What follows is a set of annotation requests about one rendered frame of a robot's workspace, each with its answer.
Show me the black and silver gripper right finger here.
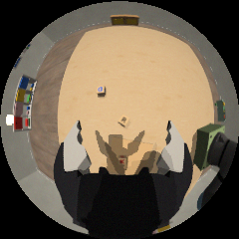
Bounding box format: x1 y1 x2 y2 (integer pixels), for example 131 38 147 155
156 120 193 207

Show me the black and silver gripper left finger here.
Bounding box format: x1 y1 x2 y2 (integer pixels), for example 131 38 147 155
54 120 92 206

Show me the tan letter block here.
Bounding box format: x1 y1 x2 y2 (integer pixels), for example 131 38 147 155
97 86 106 96
119 155 126 164
119 115 129 125

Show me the tan square mat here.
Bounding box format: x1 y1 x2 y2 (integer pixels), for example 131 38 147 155
107 136 153 175

